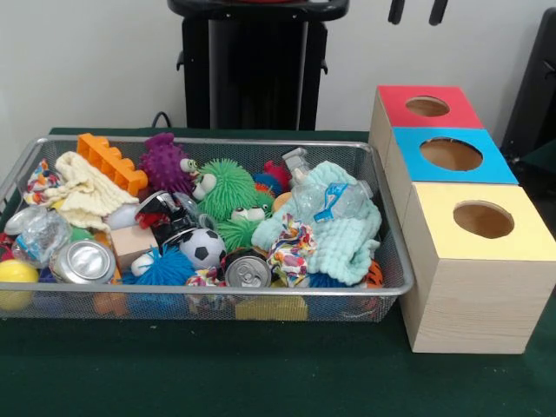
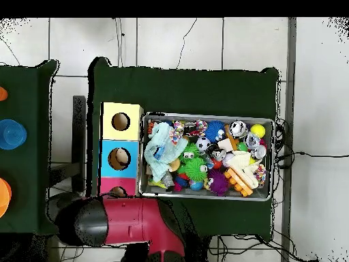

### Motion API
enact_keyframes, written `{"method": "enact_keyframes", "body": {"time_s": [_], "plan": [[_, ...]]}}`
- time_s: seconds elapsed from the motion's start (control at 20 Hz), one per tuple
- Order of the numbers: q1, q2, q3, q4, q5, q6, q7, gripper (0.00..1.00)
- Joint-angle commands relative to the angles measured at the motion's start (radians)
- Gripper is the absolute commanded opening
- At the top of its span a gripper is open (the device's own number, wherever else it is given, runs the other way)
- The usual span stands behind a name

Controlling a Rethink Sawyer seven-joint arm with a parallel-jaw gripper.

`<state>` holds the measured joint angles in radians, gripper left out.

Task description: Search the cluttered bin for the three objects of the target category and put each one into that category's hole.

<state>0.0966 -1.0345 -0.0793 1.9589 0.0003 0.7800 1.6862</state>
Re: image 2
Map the wooden box with three holes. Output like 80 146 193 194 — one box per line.
97 102 145 198

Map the mint green cloth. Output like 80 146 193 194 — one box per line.
143 121 189 183

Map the small soccer ball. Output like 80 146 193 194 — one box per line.
195 136 211 153

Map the green fuzzy toy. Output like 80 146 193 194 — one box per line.
184 157 209 182

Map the blue fuzzy toy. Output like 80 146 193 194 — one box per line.
204 120 226 143

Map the dark green table cloth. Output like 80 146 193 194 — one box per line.
87 57 280 242
0 59 59 235

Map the purple spiky toy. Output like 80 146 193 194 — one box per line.
206 169 230 197

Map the cream knitted cloth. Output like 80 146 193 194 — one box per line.
226 150 260 190

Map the orange toy building block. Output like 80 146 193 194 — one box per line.
223 166 254 198

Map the yellow ball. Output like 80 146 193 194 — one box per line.
249 123 267 139

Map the black flat panel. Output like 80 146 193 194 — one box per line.
72 95 87 193

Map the blue plastic cup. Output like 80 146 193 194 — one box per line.
0 119 27 151

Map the shallow wire mesh bin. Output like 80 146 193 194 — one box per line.
138 111 275 202

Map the black cable bundle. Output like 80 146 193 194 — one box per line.
208 234 320 262

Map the black power cable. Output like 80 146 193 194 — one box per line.
275 151 349 169

